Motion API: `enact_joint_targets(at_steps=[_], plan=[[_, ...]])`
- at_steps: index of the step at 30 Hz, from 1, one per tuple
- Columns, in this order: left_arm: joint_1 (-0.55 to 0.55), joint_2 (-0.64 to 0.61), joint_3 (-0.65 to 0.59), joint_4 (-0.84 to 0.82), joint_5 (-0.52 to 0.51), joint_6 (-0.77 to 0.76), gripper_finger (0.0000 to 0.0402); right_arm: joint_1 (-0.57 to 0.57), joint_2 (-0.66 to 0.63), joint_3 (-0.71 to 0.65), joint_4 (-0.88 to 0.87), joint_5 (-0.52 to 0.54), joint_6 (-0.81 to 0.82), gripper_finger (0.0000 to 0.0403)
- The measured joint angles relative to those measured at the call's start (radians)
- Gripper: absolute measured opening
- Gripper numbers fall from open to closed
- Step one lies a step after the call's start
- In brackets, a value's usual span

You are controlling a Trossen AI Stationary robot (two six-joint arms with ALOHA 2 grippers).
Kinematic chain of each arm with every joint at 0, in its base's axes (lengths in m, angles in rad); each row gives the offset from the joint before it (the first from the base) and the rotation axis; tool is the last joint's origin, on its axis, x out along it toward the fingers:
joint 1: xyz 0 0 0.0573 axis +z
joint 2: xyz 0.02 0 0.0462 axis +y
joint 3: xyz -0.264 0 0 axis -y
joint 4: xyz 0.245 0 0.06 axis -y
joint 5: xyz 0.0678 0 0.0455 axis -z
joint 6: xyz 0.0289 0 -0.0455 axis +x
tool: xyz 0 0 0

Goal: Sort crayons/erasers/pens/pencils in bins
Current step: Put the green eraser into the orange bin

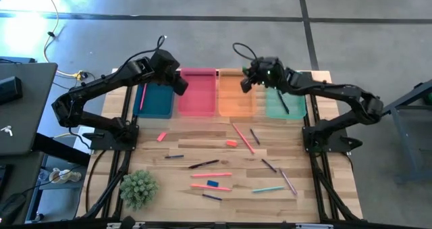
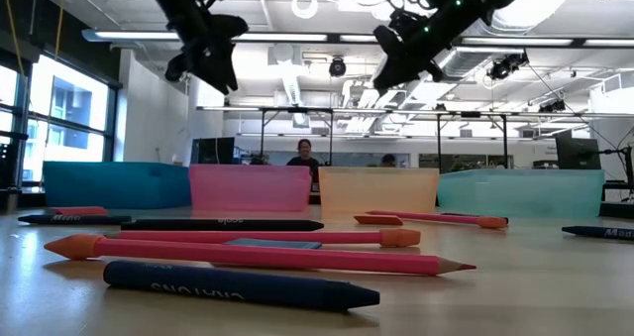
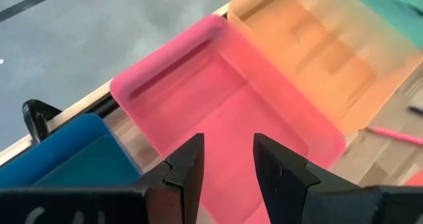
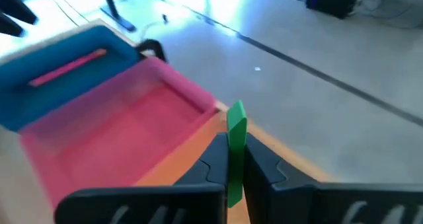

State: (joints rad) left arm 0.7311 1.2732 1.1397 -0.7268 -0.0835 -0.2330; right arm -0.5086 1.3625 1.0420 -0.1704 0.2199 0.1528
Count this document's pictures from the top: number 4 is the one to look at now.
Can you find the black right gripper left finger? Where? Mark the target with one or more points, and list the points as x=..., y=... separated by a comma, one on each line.
x=148, y=205

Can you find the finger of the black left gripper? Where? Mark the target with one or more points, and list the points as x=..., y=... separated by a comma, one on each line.
x=8, y=25
x=16, y=2

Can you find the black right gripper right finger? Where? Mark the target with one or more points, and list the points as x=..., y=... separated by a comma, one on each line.
x=330, y=204

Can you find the pink pencil orange eraser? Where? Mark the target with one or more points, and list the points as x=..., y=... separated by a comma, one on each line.
x=66, y=68

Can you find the green eraser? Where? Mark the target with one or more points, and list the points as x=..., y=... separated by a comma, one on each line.
x=237, y=134

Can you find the orange plastic bin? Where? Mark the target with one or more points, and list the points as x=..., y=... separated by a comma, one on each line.
x=185, y=158

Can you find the pink plastic bin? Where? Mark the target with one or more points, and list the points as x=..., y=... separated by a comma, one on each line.
x=115, y=131

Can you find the blue plastic bin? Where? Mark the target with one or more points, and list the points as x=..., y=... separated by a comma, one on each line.
x=20, y=108

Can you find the black desk leg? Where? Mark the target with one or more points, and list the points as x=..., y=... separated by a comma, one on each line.
x=114, y=9

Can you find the black table clamp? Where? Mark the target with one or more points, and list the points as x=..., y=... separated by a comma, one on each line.
x=152, y=45

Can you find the black computer tower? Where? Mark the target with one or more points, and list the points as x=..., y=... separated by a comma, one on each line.
x=333, y=1

